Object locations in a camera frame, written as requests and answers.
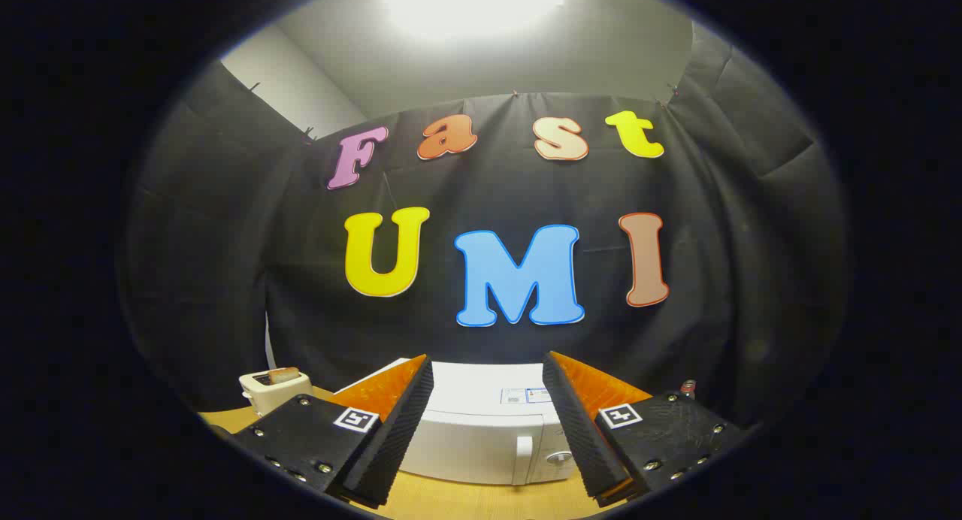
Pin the white microwave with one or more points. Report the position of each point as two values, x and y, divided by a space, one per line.
481 430

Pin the toast slice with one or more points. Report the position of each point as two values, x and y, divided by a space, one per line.
284 373

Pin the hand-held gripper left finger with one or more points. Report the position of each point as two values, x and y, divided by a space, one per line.
398 437

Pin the cream toaster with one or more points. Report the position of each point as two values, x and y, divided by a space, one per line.
274 396

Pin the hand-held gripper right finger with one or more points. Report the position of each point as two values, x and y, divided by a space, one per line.
579 437

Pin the clear plastic bottle red cap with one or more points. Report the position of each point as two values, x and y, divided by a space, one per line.
688 389

